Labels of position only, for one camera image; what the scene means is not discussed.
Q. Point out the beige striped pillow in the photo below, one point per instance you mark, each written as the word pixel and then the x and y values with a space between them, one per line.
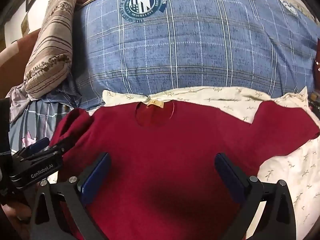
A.
pixel 50 42

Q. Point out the cream leaf-print bed sheet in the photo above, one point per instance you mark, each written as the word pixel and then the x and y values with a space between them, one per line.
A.
pixel 295 175

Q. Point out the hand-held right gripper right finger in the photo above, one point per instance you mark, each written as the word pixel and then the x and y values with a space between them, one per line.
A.
pixel 228 177

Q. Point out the grey plaid duvet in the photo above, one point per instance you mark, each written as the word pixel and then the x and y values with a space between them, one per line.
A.
pixel 42 115

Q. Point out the person's left hand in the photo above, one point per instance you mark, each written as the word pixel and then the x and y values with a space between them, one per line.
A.
pixel 15 211

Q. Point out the lilac grey cloth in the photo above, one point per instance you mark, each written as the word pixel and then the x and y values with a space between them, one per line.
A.
pixel 17 92

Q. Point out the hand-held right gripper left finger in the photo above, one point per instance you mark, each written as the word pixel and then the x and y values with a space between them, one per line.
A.
pixel 96 180

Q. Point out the dark red sweater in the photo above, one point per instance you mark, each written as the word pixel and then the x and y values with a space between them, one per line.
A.
pixel 160 140

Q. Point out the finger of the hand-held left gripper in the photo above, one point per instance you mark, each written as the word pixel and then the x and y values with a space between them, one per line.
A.
pixel 60 147
pixel 40 143

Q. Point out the brown headboard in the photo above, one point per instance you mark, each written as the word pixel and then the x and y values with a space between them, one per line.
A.
pixel 12 62

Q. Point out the red patterned cloth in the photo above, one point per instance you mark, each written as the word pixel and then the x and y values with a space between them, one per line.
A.
pixel 317 67

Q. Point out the blue plaid quilt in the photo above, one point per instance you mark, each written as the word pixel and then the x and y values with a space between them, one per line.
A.
pixel 200 42

